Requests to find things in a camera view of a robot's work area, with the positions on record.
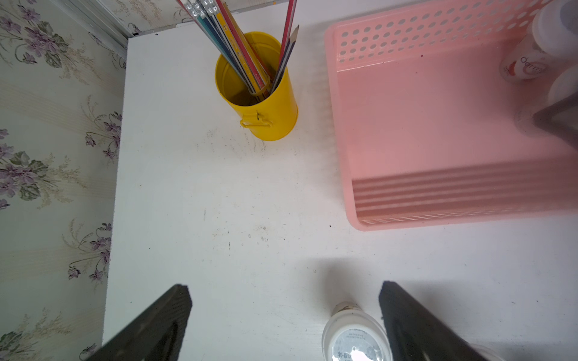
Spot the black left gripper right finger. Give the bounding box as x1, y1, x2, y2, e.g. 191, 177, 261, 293
379, 281, 484, 360

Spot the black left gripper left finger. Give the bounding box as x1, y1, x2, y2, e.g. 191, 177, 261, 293
88, 284, 193, 361

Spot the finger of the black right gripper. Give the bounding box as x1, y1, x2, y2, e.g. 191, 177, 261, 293
533, 92, 577, 150

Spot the white yogurt cup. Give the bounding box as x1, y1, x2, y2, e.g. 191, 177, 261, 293
322, 302, 393, 361
514, 65, 577, 141
500, 0, 577, 83

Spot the pink plastic basket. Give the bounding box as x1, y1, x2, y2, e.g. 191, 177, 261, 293
325, 1, 577, 231

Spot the yellow metal pencil cup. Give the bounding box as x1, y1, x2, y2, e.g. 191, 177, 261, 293
215, 32, 299, 141

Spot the bundle of coloured pencils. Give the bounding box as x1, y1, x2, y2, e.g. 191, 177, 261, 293
179, 1, 299, 101

